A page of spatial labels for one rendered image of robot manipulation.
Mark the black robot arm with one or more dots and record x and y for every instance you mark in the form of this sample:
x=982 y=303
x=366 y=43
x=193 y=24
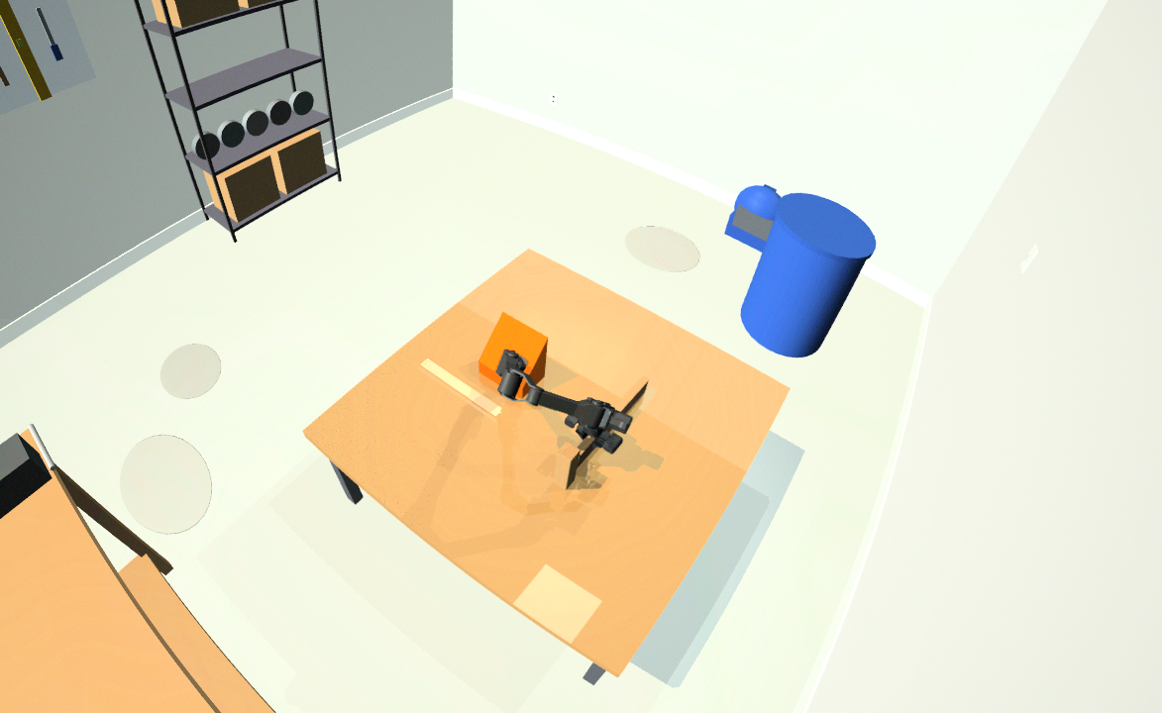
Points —
x=591 y=413

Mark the wooden post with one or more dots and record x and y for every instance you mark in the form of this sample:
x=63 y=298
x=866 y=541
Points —
x=566 y=465

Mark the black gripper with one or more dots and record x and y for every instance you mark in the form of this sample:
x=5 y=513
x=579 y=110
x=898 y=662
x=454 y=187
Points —
x=610 y=442

